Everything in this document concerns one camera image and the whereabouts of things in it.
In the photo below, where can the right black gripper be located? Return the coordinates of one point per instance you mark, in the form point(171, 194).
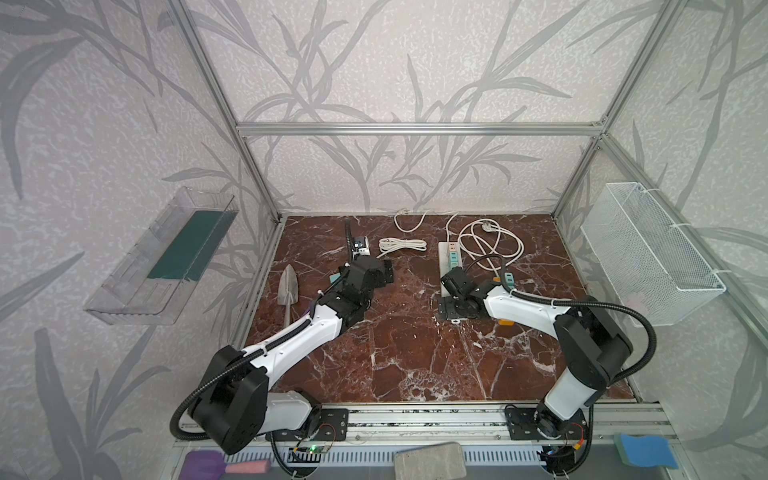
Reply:
point(459, 309)

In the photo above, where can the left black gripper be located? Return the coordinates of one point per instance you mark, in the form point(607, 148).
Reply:
point(357, 255)

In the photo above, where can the white multicolour power strip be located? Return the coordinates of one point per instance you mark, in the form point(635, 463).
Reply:
point(450, 256)

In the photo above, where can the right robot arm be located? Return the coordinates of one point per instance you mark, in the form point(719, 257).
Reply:
point(594, 346)

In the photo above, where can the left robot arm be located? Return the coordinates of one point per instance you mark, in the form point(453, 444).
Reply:
point(234, 402)

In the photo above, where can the grey garden trowel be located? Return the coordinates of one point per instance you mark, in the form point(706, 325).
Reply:
point(287, 294)

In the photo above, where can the grey sponge block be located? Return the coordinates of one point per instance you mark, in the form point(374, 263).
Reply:
point(435, 462)

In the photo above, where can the purple pink brush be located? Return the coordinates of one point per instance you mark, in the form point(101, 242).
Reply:
point(211, 465)

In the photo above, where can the blue sponge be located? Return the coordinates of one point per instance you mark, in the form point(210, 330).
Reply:
point(645, 451)

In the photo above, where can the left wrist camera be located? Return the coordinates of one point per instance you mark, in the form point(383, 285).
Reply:
point(360, 246)

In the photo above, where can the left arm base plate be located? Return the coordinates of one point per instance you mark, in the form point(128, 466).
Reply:
point(327, 424)

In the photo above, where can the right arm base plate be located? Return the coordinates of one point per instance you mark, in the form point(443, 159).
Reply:
point(538, 423)

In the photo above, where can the white wire mesh basket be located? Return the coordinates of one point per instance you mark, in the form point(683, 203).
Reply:
point(652, 265)

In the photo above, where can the clear plastic wall tray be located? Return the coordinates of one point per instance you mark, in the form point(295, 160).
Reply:
point(152, 284)

